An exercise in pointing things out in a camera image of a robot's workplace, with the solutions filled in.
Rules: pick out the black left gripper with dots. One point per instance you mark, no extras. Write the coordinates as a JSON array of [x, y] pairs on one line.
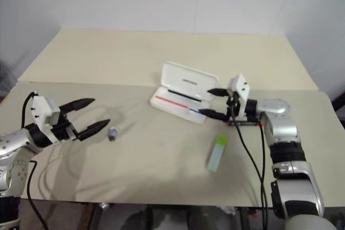
[[64, 130]]

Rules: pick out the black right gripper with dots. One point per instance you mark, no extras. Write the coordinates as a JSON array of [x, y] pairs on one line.
[[234, 111]]

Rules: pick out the small purple grey eraser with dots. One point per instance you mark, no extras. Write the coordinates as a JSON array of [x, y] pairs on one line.
[[113, 133]]

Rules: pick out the white rectangular tray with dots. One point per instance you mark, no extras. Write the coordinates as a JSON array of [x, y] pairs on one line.
[[188, 76]]

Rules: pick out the red and black pen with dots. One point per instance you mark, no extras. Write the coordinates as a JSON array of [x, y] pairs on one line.
[[250, 124]]

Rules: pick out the green rectangular eraser stick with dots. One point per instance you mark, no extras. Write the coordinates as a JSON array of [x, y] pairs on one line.
[[217, 154]]

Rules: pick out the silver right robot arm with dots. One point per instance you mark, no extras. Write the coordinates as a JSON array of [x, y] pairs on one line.
[[283, 130]]

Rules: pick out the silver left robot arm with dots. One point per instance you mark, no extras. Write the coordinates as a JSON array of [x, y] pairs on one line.
[[10, 141]]

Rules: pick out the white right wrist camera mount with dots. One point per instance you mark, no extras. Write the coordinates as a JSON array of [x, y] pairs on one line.
[[240, 84]]

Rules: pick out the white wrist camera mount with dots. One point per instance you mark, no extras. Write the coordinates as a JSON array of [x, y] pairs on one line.
[[39, 108], [240, 84]]

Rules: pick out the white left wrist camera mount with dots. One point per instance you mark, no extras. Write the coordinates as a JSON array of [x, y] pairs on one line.
[[39, 108]]

